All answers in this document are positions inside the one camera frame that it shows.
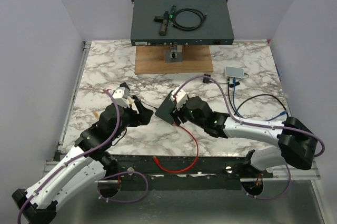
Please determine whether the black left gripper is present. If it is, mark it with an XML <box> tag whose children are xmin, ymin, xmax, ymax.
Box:
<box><xmin>111</xmin><ymin>100</ymin><xmax>153</xmax><ymax>141</ymax></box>

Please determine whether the wooden board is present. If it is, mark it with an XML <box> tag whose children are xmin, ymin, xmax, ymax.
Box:
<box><xmin>135</xmin><ymin>45</ymin><xmax>213</xmax><ymax>75</ymax></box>

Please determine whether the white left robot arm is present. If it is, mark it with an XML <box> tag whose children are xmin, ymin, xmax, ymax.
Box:
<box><xmin>12</xmin><ymin>94</ymin><xmax>153</xmax><ymax>223</ymax></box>

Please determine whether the white grey small switch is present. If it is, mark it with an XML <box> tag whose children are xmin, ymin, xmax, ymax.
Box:
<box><xmin>224</xmin><ymin>66</ymin><xmax>245</xmax><ymax>79</ymax></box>

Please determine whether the yellow ethernet cable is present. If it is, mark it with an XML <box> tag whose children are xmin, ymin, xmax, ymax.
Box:
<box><xmin>93</xmin><ymin>97</ymin><xmax>132</xmax><ymax>118</ymax></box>

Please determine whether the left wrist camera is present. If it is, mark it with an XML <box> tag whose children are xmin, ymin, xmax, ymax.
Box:
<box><xmin>112</xmin><ymin>82</ymin><xmax>132</xmax><ymax>108</ymax></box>

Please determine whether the small black power adapter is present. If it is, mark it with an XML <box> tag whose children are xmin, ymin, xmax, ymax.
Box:
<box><xmin>141</xmin><ymin>101</ymin><xmax>158</xmax><ymax>110</ymax></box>

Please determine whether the black ethernet cable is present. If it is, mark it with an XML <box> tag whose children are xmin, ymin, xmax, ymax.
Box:
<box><xmin>228</xmin><ymin>76</ymin><xmax>290</xmax><ymax>124</ymax></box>

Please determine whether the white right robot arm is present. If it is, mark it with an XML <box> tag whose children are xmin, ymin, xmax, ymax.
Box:
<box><xmin>169</xmin><ymin>96</ymin><xmax>318</xmax><ymax>178</ymax></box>

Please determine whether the blue ethernet cable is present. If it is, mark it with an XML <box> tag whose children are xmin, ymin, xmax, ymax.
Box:
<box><xmin>229</xmin><ymin>76</ymin><xmax>288</xmax><ymax>123</ymax></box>

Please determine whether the black network switch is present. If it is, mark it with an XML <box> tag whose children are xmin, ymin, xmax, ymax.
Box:
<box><xmin>155</xmin><ymin>91</ymin><xmax>181</xmax><ymax>126</ymax></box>

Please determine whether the black power adapter with cable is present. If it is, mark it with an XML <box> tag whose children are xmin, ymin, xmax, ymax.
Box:
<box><xmin>202</xmin><ymin>73</ymin><xmax>250</xmax><ymax>85</ymax></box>

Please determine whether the grey rack unit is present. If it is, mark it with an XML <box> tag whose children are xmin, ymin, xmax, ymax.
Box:
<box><xmin>130</xmin><ymin>0</ymin><xmax>234</xmax><ymax>46</ymax></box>

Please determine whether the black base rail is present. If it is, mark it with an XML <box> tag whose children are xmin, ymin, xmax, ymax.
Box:
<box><xmin>97</xmin><ymin>154</ymin><xmax>272</xmax><ymax>194</ymax></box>

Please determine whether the black coiled cable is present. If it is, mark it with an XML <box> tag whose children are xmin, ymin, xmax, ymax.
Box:
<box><xmin>172</xmin><ymin>8</ymin><xmax>207</xmax><ymax>32</ymax></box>

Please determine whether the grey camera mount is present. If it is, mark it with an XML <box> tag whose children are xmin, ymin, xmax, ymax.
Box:
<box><xmin>164</xmin><ymin>45</ymin><xmax>183</xmax><ymax>63</ymax></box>

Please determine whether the red ethernet cable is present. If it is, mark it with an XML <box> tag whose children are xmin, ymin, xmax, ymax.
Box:
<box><xmin>152</xmin><ymin>125</ymin><xmax>200</xmax><ymax>174</ymax></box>

